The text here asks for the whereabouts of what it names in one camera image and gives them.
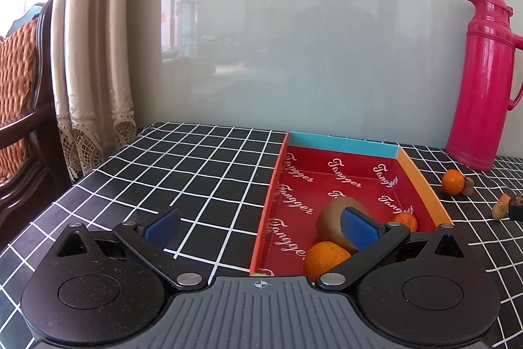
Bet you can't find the black white checked tablecloth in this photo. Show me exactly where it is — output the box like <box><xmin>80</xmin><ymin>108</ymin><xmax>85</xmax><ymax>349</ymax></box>
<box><xmin>0</xmin><ymin>123</ymin><xmax>523</xmax><ymax>349</ymax></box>

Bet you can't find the brown kiwi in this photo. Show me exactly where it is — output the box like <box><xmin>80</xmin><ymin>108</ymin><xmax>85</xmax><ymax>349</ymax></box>
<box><xmin>316</xmin><ymin>196</ymin><xmax>370</xmax><ymax>253</ymax></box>

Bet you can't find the colourful cardboard box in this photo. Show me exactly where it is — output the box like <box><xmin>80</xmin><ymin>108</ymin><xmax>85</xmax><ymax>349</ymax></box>
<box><xmin>248</xmin><ymin>131</ymin><xmax>454</xmax><ymax>277</ymax></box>

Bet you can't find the beige lace curtain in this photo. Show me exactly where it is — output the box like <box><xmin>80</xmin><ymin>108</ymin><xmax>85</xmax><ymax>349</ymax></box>
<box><xmin>51</xmin><ymin>0</ymin><xmax>137</xmax><ymax>182</ymax></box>

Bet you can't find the wooden chair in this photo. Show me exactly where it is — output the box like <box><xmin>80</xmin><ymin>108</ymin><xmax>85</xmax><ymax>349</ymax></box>
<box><xmin>0</xmin><ymin>0</ymin><xmax>68</xmax><ymax>219</ymax></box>

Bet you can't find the orange patterned cushion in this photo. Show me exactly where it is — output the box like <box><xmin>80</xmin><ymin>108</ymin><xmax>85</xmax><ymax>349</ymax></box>
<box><xmin>0</xmin><ymin>20</ymin><xmax>39</xmax><ymax>182</ymax></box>

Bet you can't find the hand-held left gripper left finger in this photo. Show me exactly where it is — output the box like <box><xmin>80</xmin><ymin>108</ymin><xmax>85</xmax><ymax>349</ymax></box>
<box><xmin>55</xmin><ymin>207</ymin><xmax>207</xmax><ymax>290</ymax></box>

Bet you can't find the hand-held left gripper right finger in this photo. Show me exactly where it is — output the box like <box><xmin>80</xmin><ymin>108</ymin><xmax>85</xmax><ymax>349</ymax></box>
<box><xmin>314</xmin><ymin>206</ymin><xmax>468</xmax><ymax>290</ymax></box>

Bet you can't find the small orange mandarin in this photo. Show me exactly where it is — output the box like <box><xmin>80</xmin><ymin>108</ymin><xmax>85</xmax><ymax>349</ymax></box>
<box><xmin>391</xmin><ymin>212</ymin><xmax>418</xmax><ymax>232</ymax></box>

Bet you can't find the pink thermos jug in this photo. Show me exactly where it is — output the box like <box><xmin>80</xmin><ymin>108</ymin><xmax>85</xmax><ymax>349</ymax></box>
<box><xmin>445</xmin><ymin>0</ymin><xmax>523</xmax><ymax>172</ymax></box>

